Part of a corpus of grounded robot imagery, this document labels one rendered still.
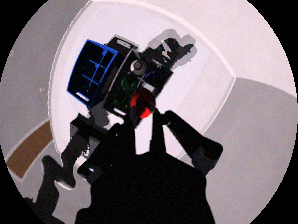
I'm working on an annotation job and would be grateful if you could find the black divided crate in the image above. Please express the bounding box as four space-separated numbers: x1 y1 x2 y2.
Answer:
102 48 174 120

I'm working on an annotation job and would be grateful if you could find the blue bottle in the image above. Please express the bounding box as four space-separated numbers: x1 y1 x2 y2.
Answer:
146 68 162 84

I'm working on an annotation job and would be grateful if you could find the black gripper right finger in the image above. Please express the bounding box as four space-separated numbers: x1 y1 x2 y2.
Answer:
146 101 223 188

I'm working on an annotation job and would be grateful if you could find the dark blue crate with dividers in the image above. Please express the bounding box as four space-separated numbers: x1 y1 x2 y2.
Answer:
67 39 125 109

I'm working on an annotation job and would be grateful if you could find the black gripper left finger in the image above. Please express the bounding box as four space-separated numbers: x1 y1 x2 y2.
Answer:
77 105 138 190

